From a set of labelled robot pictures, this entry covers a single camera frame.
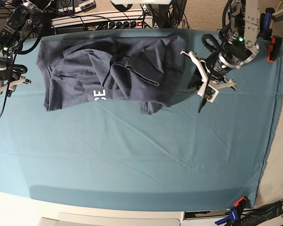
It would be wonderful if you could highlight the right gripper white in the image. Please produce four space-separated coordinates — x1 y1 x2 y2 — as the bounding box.
0 76 31 93

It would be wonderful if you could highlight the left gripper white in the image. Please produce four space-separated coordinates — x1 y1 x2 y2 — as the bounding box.
180 49 237 94

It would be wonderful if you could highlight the blue-grey heathered T-shirt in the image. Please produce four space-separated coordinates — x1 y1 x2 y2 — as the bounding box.
37 35 187 115

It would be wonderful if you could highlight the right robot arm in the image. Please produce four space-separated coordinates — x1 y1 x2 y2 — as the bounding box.
0 0 52 96

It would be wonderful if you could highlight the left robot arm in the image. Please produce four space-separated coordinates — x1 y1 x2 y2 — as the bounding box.
181 0 259 96

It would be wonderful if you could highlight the orange black clamp top right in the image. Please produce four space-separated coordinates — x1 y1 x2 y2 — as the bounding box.
267 36 282 63

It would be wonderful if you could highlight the blue orange clamp bottom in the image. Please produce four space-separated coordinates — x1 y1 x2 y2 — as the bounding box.
215 196 248 226

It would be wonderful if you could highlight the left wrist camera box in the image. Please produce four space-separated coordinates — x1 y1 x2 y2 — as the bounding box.
197 85 219 103

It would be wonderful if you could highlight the black camera cable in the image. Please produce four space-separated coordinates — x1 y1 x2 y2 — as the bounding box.
197 93 209 113
0 77 11 122

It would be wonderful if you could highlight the blue black clamp handle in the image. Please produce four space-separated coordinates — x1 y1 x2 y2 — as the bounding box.
258 8 275 40

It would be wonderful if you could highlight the black power strip red switch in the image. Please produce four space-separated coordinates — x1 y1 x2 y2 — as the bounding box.
106 19 153 29

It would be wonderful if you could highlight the white overhead camera mount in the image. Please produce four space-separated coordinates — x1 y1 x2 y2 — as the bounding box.
111 0 172 5

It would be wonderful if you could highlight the yellow cable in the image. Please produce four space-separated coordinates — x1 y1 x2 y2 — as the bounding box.
270 0 283 31

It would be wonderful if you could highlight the black cable bundle bottom right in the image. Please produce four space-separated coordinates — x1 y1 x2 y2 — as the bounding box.
238 199 283 226

